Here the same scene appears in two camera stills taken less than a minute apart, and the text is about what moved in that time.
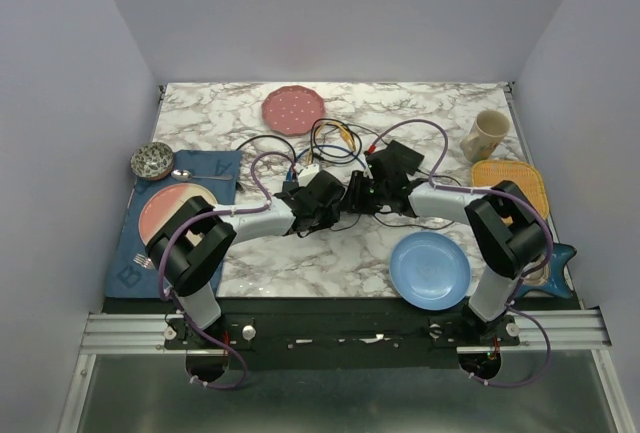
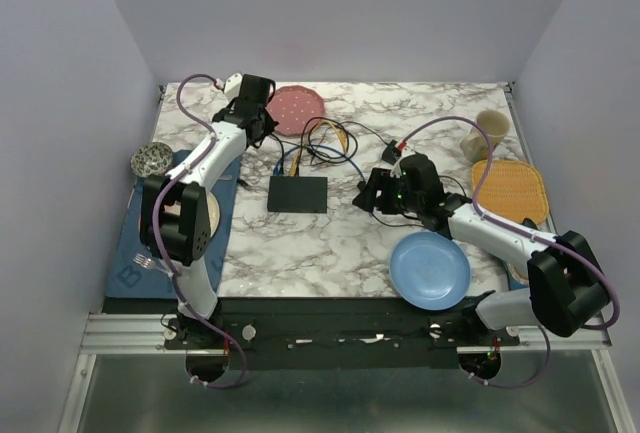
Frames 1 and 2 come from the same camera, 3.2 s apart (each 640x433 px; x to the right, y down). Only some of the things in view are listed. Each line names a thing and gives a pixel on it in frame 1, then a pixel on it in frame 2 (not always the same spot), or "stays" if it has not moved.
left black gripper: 325,223 to 270,124
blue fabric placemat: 130,274 stays
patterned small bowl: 152,160 stays
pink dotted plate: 293,109 stays
